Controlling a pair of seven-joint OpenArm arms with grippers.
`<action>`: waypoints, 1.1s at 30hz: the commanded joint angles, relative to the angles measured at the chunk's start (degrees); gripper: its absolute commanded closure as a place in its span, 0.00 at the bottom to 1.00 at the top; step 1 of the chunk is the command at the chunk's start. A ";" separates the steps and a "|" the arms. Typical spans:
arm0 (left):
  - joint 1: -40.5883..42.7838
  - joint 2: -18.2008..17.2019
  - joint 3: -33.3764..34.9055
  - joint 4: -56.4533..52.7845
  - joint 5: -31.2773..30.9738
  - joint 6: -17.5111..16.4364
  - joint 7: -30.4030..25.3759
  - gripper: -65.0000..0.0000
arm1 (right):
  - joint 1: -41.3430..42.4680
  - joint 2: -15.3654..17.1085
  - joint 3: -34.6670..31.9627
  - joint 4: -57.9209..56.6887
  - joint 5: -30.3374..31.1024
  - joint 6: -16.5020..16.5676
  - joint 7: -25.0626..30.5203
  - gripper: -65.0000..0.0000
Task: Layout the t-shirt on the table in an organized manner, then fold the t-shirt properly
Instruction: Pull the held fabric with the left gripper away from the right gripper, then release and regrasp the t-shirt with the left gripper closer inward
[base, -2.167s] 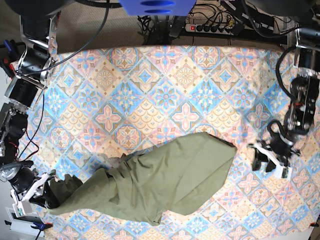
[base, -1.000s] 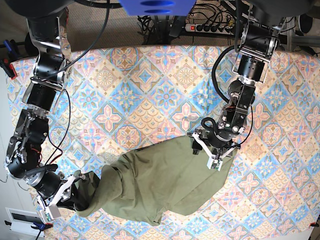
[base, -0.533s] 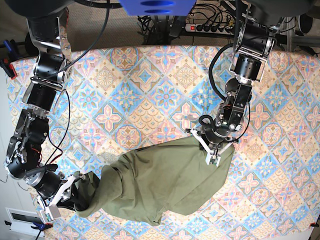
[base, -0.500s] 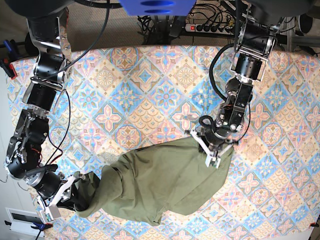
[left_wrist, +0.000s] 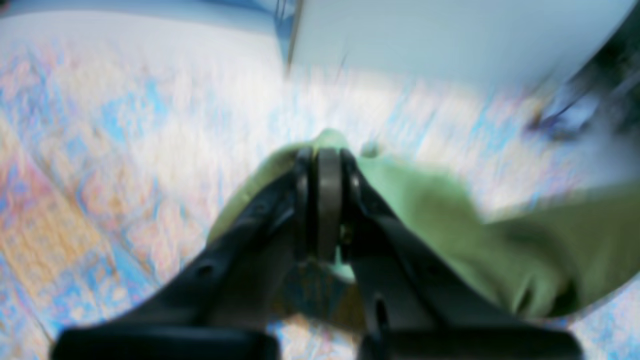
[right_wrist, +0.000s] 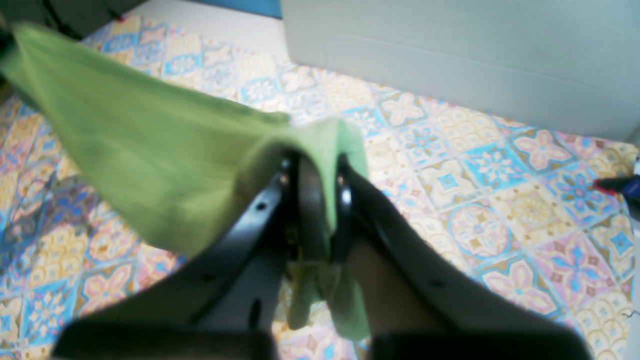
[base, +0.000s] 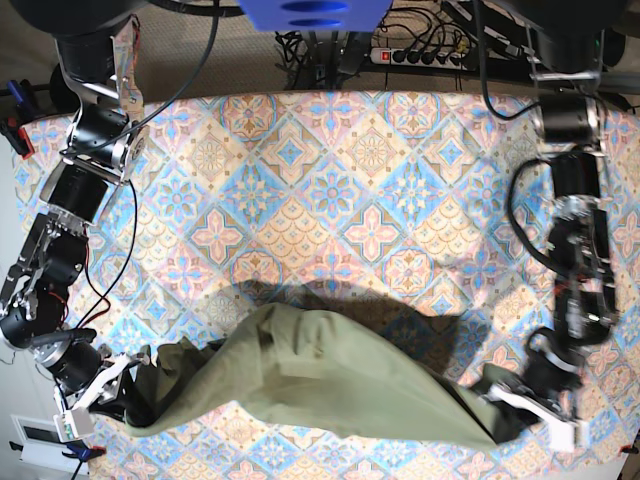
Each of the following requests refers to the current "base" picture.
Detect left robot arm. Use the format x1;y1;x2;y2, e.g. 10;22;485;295
475;1;626;452

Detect blue clamp bottom left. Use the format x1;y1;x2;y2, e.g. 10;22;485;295
9;441;106;475

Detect white wall socket box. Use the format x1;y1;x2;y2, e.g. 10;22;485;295
9;415;79;473

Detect patterned tablecloth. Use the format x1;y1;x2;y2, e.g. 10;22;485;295
69;92;639;479

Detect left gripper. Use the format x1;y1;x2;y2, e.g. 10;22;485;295
471;345;589;453

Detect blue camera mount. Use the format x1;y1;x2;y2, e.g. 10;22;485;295
238;0;392;32

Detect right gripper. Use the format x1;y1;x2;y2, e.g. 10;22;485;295
34;340;158;443

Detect green t-shirt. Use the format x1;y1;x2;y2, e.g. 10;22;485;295
125;303;500;450

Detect orange black clamp left top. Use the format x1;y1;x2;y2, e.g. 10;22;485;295
1;80;34;159

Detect white power strip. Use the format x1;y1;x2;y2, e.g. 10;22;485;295
369;47;466;70

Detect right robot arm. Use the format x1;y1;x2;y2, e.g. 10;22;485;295
1;1;151;443

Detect orange clamp bottom right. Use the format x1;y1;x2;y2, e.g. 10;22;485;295
619;445;639;455

